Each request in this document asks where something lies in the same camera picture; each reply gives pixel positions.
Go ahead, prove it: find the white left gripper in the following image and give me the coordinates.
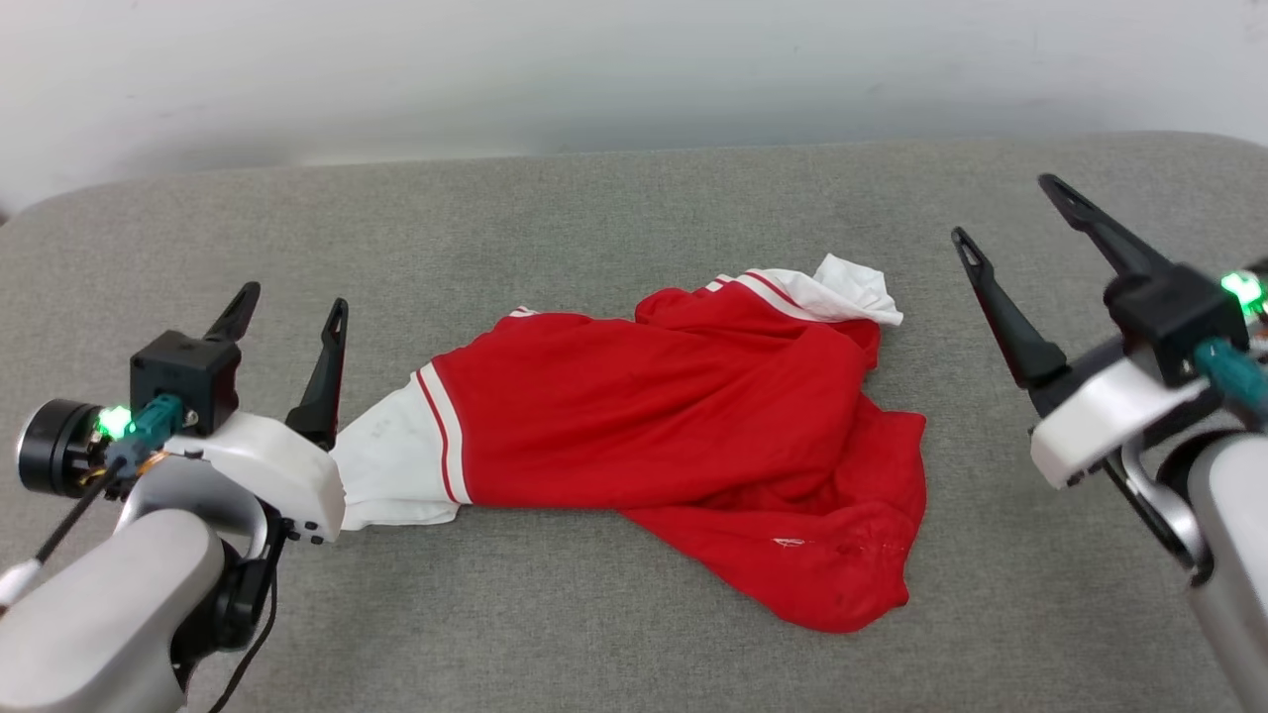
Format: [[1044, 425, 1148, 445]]
[[163, 282, 350, 545]]

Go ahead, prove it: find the red and white shirt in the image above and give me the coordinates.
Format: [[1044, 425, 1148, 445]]
[[330, 254, 928, 635]]

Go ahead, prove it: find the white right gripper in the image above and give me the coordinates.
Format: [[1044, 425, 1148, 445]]
[[951, 173, 1224, 489]]

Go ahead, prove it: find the thin black looping cable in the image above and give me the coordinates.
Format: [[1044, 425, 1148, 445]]
[[206, 530, 285, 713]]

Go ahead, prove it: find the teal camera plug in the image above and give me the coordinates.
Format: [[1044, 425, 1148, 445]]
[[121, 393, 190, 462], [1193, 337, 1268, 418]]

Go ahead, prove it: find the grey fabric sofa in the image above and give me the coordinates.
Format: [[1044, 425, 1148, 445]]
[[0, 132, 1268, 713]]

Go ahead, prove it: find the thin black cable white sleeve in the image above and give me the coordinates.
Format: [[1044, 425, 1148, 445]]
[[0, 458, 132, 610]]

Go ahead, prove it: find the teal right camera plug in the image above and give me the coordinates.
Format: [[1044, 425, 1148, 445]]
[[1193, 337, 1268, 418]]

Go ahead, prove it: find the teal left camera plug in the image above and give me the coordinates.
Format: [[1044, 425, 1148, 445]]
[[121, 393, 190, 462]]

